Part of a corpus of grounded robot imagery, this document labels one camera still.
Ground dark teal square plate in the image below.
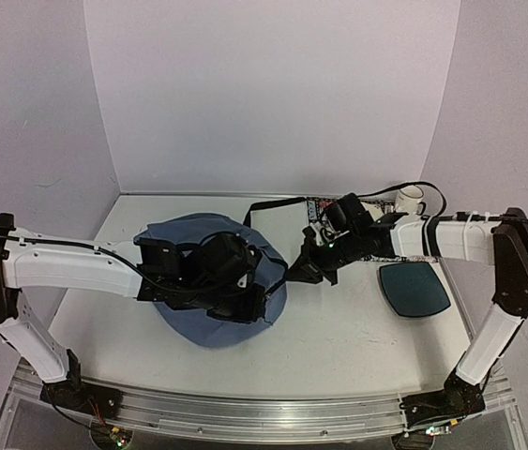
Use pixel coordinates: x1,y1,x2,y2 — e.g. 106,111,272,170
378,262,451,319

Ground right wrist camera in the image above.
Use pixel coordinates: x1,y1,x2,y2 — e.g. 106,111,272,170
303,220,340,247

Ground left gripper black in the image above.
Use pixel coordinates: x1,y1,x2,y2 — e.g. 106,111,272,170
191,285,269,329

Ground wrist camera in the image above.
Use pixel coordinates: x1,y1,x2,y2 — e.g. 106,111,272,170
235,245,262,289
303,220,340,247

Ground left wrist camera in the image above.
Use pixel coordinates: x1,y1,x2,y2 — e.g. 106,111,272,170
235,245,262,289

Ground white enamel mug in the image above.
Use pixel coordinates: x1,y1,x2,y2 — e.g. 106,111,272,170
394,185,426,216

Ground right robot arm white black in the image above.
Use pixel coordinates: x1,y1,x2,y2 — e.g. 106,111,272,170
286,194,528,385

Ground aluminium table front rail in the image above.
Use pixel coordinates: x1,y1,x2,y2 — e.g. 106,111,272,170
5,365,518,444

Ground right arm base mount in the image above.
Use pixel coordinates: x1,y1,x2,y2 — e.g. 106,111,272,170
400,390,485,431

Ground patterned black placemat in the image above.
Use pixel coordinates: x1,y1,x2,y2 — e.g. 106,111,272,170
302,198,438,270

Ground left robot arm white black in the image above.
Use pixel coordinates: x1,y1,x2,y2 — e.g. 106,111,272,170
0,214,267,410

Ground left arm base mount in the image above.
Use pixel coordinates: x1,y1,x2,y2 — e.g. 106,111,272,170
39,380,123,419

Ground blue student backpack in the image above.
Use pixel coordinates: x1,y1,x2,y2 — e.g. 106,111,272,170
133,213,289,348

